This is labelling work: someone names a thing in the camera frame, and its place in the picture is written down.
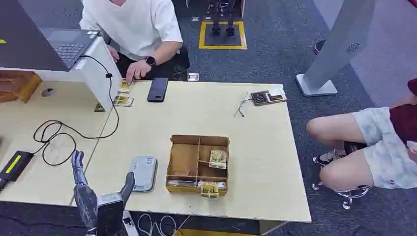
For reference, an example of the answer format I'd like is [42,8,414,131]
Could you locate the person's hand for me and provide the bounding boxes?
[125,59,153,84]
[107,45,121,63]

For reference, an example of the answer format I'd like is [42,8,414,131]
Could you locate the person's right hand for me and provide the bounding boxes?
[107,45,121,63]

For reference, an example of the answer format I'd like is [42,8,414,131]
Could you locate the white floor stand pillar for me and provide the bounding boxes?
[295,0,377,98]

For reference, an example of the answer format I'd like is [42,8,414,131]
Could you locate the person's left hand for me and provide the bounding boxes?
[125,59,153,84]

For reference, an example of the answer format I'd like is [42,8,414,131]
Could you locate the thin loose wires bundle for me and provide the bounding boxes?
[234,95,252,118]

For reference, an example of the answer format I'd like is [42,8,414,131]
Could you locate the white laptop stand box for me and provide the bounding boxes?
[0,35,123,112]

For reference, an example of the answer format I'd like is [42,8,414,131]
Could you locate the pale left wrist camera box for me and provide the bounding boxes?
[96,192,125,236]

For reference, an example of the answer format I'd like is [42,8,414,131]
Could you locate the white cables under desk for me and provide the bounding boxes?
[136,213,191,236]

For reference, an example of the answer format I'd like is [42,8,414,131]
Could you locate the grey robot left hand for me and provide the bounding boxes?
[71,149,136,230]

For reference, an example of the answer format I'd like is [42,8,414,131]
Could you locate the brown wooden box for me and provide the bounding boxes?
[0,69,43,104]

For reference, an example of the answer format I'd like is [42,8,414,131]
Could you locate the chrome swivel stool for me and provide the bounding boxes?
[310,141,372,211]

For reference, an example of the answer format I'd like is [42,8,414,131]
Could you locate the dark grey laptop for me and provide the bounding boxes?
[0,0,102,73]

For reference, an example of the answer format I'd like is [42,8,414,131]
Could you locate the wooden card box with compartments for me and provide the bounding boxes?
[165,134,230,197]

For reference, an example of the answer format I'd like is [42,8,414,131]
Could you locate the brown circuit board tray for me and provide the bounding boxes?
[250,89,290,107]

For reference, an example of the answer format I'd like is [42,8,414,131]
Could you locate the white cards stack in slot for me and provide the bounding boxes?
[167,179,226,190]

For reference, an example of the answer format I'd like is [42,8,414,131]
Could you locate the grey metal tin case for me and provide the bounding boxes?
[129,155,159,192]

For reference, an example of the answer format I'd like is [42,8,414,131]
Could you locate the black smartphone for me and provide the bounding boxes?
[147,77,169,103]

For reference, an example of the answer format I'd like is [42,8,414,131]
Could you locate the yellow-bordered black floor mat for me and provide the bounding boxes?
[198,21,248,51]

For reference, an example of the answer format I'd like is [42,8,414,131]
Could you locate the black robot legs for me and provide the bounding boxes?
[207,0,238,37]

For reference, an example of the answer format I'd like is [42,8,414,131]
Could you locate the dark shoe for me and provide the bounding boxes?
[313,38,327,56]

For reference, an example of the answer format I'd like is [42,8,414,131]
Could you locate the black power cable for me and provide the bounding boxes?
[32,54,120,167]

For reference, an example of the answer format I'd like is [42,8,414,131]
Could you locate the black power adapter yellow label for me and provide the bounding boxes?
[0,150,34,192]

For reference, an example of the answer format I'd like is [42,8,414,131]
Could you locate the seated person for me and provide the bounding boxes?
[305,77,417,192]

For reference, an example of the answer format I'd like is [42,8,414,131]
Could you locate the white power strip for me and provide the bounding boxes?
[121,210,140,236]

